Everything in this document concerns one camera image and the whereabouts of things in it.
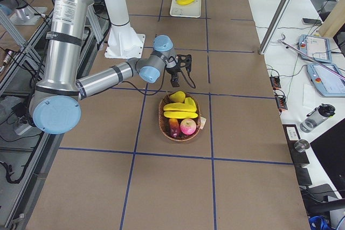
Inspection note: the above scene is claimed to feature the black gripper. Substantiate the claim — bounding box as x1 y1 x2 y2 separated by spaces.
165 54 196 89

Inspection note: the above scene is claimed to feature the yellow banana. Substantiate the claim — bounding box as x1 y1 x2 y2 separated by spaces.
176 0 195 5
163 111 198 119

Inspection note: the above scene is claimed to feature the paper basket tag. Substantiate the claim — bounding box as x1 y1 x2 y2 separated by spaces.
200 116 206 129

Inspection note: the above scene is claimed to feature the brown wicker basket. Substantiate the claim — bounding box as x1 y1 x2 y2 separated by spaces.
158 91 202 142

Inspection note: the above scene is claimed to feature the yellow pear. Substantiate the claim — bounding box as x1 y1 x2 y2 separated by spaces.
169 91 186 103

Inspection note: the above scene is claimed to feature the white rectangular bear tray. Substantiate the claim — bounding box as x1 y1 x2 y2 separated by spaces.
169 0 202 18

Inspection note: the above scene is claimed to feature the yellow curved fruit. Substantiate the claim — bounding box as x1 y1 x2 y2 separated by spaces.
163 97 197 112

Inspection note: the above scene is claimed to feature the red pink apple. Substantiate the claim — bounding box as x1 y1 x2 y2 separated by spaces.
180 119 197 135

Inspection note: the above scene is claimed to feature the purple red mango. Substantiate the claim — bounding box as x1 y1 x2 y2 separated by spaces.
169 118 181 138

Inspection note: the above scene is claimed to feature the orange circuit board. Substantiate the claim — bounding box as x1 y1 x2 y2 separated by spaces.
270 76 281 89

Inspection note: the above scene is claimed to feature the black smartphone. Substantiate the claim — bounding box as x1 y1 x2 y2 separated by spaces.
302 18 322 26

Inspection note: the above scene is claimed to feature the far blue teach pendant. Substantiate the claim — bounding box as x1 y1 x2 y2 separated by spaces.
298 34 332 64

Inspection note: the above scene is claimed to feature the blue teach pendant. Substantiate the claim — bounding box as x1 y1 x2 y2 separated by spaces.
307 63 344 97
298 34 332 64

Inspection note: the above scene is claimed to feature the silver metal cup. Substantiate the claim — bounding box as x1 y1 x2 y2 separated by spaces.
293 139 311 153

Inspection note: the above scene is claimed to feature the clear grey water bottle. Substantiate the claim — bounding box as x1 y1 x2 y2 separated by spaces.
299 103 335 133

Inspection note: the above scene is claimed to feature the near blue teach pendant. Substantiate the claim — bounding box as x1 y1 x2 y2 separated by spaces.
307 63 344 97

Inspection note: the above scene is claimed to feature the aluminium frame post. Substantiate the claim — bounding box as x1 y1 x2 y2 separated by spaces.
259 0 291 55

